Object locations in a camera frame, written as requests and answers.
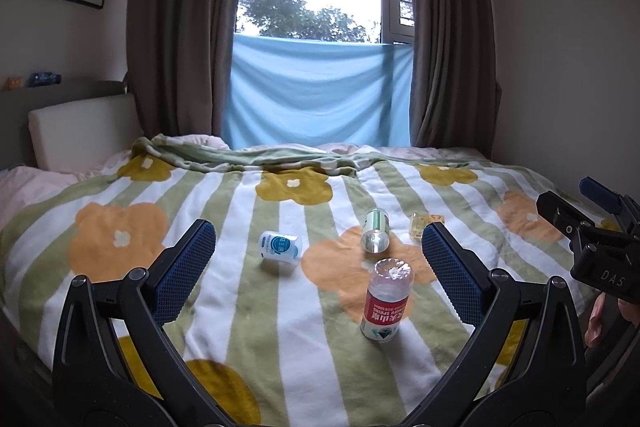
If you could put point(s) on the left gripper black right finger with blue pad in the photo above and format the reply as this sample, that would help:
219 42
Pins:
545 384

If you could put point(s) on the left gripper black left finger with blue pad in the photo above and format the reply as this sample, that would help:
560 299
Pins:
113 363

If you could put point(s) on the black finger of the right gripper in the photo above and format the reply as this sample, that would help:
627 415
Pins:
566 218

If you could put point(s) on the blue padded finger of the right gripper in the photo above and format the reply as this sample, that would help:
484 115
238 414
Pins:
622 207

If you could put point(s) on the red label plastic bottle cup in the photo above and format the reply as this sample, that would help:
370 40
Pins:
387 298

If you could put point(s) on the green label plastic bottle cup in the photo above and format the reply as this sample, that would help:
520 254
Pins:
375 237

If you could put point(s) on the blue label plastic bottle cup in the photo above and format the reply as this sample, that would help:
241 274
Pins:
278 247

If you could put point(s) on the person's right hand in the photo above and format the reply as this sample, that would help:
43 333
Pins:
600 312

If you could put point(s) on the right brown curtain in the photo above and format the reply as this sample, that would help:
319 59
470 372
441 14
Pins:
455 95

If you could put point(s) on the brown curtain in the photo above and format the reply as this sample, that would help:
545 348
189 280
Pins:
455 95
179 55

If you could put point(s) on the pale pink pillow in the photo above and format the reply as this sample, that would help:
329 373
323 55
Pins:
23 186

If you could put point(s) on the striped floral blanket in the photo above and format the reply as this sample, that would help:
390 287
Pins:
278 344

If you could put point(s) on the white padded headboard cushion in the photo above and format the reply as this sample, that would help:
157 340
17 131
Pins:
81 135

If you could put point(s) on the grey wooden headboard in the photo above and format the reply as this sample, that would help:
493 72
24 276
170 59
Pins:
16 145

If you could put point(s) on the blue toy on headboard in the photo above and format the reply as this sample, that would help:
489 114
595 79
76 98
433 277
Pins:
43 79

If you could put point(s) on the orange toy on headboard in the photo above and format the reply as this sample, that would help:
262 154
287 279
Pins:
12 84

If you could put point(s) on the blue cloth over window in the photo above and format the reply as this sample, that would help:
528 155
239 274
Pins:
313 92

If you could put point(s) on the left brown curtain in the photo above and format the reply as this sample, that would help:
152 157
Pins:
179 55

